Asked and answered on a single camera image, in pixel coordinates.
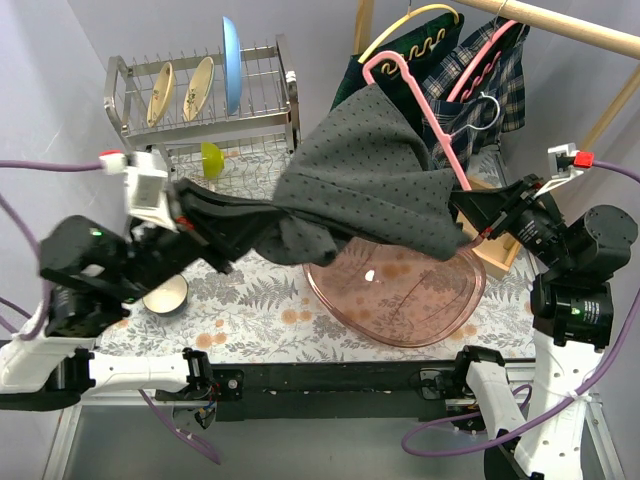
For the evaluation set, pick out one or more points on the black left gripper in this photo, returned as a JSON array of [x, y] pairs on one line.
[[187, 213]]

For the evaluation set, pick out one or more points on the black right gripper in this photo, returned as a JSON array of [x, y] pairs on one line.
[[509, 211]]

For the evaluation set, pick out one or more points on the navy cream plaid skirt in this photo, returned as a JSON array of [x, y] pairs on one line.
[[492, 102]]

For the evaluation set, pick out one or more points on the grey dotted skirt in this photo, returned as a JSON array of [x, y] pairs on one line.
[[362, 172]]

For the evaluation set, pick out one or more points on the pink wavy hanger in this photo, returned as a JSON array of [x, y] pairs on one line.
[[494, 37]]

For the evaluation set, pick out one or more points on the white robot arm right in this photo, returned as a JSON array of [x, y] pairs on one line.
[[573, 315]]

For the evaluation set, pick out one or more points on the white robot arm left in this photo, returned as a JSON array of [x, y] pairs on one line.
[[94, 274]]

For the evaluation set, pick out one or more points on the green tartan skirt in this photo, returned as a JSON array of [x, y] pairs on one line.
[[422, 48]]

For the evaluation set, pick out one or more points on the wooden clothes rack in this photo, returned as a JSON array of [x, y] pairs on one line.
[[553, 22]]

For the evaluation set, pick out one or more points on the yellow-green bowl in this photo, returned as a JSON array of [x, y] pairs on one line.
[[213, 159]]

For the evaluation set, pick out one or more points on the floral table mat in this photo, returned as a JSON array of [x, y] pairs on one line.
[[266, 313]]

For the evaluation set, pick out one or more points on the cream bowl dark rim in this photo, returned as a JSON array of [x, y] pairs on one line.
[[168, 299]]

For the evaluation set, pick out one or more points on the steel dish rack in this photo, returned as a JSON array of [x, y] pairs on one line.
[[257, 139]]

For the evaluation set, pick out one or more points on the pink transparent tray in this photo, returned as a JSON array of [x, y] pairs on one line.
[[397, 296]]

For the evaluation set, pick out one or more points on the cream plate right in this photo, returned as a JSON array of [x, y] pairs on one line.
[[198, 89]]

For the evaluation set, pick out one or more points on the cream plate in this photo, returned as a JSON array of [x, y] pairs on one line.
[[161, 95], [198, 89]]

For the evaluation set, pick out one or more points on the cream plate left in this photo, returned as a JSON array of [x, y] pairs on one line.
[[161, 95]]

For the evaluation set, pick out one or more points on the blue plate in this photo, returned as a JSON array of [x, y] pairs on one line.
[[232, 65]]

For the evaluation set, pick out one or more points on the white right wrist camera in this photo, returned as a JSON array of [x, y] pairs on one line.
[[566, 164]]

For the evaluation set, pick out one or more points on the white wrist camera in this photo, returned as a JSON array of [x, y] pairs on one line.
[[145, 186], [566, 164]]

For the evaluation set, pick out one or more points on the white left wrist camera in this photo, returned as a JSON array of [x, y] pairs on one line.
[[145, 186]]

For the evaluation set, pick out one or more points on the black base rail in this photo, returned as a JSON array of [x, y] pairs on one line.
[[354, 390]]

